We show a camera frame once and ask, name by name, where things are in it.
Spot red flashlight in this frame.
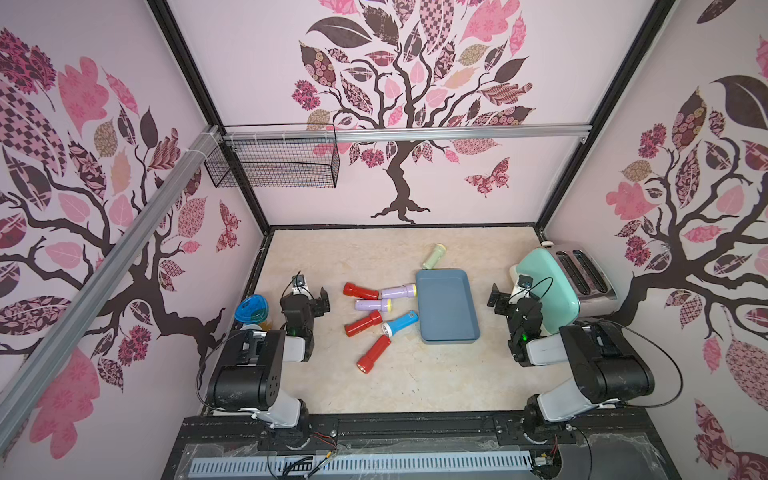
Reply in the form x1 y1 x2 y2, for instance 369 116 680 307
344 311 383 337
343 282 380 300
356 335 391 374

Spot purple flashlight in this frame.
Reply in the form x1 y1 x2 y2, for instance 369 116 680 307
380 283 417 300
354 299 392 312

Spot blue flashlight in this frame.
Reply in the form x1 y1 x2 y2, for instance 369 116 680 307
382 311 419 338

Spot pale green flashlight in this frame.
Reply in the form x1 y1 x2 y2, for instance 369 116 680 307
422 243 447 270

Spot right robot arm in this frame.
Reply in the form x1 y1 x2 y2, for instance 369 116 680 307
487 285 655 444

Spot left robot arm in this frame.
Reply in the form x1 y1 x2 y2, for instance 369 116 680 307
200 287 331 449

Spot blue-grey storage tray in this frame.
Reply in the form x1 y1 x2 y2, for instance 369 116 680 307
416 269 480 344

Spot mint green toaster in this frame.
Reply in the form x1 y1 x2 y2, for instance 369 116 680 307
509 242 619 334

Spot blue-lid printed cup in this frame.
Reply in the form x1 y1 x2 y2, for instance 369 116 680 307
234 295 272 331

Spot white slotted cable duct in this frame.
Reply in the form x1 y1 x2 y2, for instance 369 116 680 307
186 451 533 479

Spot black wire basket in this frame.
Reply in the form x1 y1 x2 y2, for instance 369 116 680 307
205 122 341 189

